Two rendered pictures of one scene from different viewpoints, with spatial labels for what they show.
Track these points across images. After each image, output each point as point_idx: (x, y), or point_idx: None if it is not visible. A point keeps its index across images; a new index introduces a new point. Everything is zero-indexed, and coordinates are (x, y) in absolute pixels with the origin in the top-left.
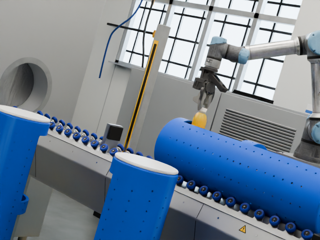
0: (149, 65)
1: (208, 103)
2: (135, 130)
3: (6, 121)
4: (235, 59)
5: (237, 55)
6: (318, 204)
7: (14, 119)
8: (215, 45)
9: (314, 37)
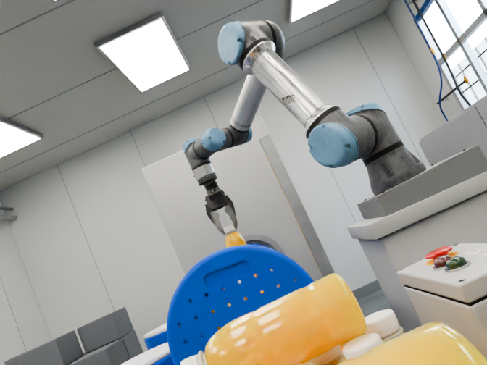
0: (279, 183)
1: (230, 216)
2: (314, 253)
3: (146, 345)
4: (206, 151)
5: (201, 145)
6: (172, 359)
7: (147, 342)
8: (185, 156)
9: (219, 48)
